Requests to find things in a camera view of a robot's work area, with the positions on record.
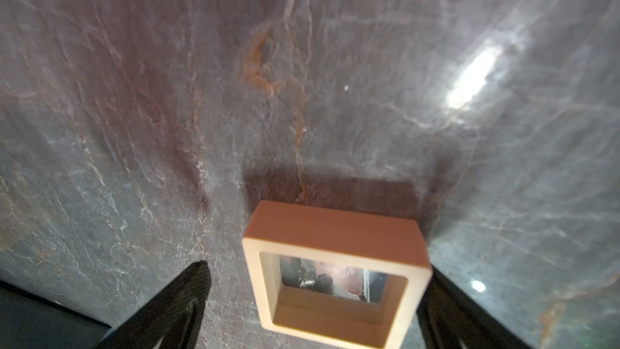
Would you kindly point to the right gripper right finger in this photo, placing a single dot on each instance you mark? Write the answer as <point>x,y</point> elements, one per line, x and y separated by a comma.
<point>448,318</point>

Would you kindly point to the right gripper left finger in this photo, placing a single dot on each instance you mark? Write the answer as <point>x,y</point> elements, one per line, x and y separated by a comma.
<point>171,319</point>

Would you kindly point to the small wooden frame box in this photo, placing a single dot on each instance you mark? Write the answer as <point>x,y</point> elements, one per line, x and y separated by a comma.
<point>351,280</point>

